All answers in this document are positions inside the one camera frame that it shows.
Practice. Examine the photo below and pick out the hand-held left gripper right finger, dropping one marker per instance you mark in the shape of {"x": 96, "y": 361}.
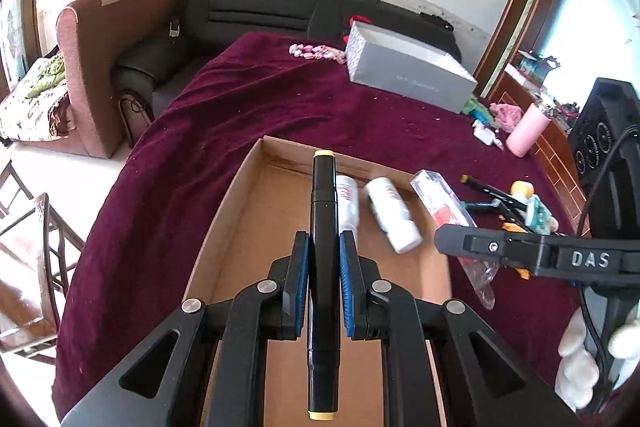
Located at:
{"x": 346, "y": 287}

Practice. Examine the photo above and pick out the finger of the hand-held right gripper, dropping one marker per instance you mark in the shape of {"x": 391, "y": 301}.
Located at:
{"x": 480, "y": 244}

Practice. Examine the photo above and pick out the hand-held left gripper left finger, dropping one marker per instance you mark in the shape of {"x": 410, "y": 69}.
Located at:
{"x": 301, "y": 287}

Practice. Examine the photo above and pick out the clear packet red contents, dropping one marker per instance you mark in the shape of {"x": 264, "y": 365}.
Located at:
{"x": 442, "y": 202}

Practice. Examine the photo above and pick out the blue cartoon tissue pack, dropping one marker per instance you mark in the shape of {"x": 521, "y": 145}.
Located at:
{"x": 540, "y": 214}

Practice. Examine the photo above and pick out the white bottle yellow cap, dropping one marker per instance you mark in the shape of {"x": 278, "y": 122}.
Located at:
{"x": 522, "y": 191}

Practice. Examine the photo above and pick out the yellow cap black marker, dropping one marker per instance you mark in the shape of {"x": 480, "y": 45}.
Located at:
{"x": 324, "y": 207}

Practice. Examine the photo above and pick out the shallow cardboard box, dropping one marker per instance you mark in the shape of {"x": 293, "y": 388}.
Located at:
{"x": 270, "y": 207}

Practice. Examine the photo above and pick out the person's right hand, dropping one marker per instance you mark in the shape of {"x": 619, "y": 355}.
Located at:
{"x": 575, "y": 372}

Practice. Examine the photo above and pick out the wooden cabinet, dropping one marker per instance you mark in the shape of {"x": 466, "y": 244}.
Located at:
{"x": 555, "y": 157}

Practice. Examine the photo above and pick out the small white bottle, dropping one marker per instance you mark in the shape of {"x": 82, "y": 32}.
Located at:
{"x": 392, "y": 217}
{"x": 347, "y": 202}

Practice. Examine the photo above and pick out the white charger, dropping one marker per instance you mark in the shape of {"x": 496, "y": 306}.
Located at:
{"x": 484, "y": 133}

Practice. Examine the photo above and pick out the pink water bottle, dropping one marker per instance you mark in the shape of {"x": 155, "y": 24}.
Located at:
{"x": 525, "y": 132}

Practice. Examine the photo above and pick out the small blue plastic object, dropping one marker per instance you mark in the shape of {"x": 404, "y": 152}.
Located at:
{"x": 482, "y": 117}

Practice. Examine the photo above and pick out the pink cloth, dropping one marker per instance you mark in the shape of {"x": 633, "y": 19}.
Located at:
{"x": 505, "y": 114}

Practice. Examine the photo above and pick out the green cloth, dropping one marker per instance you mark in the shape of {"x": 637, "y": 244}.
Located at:
{"x": 470, "y": 105}

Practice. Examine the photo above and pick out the dark blue gift box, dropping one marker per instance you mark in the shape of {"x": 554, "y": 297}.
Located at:
{"x": 537, "y": 67}

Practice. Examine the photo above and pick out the long grey box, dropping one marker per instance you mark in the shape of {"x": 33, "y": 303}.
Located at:
{"x": 415, "y": 77}

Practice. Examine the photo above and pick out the red cloth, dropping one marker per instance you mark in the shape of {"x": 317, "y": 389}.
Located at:
{"x": 357, "y": 19}

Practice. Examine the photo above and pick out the dark wooden chair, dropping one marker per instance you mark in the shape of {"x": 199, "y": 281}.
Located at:
{"x": 25, "y": 287}

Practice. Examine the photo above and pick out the black sofa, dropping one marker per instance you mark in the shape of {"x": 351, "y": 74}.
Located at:
{"x": 250, "y": 12}

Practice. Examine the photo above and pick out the brown armchair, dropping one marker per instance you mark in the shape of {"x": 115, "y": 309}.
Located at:
{"x": 100, "y": 57}

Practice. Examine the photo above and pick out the floral bedding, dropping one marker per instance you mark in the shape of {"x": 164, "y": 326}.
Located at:
{"x": 30, "y": 107}

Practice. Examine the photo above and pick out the wooden window frame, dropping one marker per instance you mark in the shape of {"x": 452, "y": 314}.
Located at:
{"x": 520, "y": 7}

